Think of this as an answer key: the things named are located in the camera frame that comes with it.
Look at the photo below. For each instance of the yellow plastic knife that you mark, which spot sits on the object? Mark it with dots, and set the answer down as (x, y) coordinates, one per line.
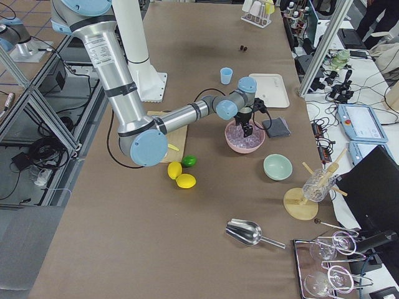
(173, 147)

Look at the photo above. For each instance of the yellow lemon near board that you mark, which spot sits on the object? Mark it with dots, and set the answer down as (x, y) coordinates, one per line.
(174, 170)

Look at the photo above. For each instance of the mint green bowl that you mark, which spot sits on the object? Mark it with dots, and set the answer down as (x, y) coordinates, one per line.
(277, 167)

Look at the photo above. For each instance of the cream rabbit tray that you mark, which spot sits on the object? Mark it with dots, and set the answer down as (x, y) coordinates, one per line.
(271, 90)

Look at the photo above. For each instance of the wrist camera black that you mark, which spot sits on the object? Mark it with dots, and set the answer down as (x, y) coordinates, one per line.
(259, 105)

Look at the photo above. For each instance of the wooden cup tree stand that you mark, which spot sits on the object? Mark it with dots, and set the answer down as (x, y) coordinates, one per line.
(297, 205)

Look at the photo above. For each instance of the pink bowl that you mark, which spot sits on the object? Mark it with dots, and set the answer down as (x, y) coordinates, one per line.
(240, 150)

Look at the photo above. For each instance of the aluminium frame post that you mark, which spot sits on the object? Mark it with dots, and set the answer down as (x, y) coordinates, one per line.
(341, 10)

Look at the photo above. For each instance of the green lime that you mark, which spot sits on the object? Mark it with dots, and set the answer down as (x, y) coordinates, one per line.
(188, 161)

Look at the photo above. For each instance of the yellow lemon outer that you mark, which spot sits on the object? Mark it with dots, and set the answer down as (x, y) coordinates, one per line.
(185, 181)

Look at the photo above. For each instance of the metal ice scoop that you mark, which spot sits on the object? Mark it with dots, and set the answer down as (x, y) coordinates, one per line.
(249, 233)

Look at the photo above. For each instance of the teach pendant tablet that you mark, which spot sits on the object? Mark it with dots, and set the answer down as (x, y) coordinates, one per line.
(360, 123)

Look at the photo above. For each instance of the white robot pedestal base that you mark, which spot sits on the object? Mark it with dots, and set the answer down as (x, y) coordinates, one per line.
(150, 83)

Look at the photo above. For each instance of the pile of clear ice cubes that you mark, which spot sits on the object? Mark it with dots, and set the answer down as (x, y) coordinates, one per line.
(233, 136)

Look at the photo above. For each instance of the light blue cup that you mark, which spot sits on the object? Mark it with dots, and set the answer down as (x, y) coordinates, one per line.
(226, 74)

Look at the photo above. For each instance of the clear textured glass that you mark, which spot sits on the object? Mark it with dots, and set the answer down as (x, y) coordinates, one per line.
(317, 187)

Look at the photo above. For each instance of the wine glass rack tray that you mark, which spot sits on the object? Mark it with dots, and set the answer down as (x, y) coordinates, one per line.
(322, 265)

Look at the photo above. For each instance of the grey folded cloth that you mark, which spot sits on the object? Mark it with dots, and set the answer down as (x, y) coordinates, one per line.
(276, 127)

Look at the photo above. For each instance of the bamboo cutting board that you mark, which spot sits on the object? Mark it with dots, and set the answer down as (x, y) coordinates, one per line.
(177, 138)

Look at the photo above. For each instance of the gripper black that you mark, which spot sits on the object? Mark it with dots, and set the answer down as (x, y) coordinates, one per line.
(243, 118)

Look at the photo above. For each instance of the wire cup rack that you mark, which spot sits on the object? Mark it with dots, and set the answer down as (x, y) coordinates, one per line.
(258, 13)

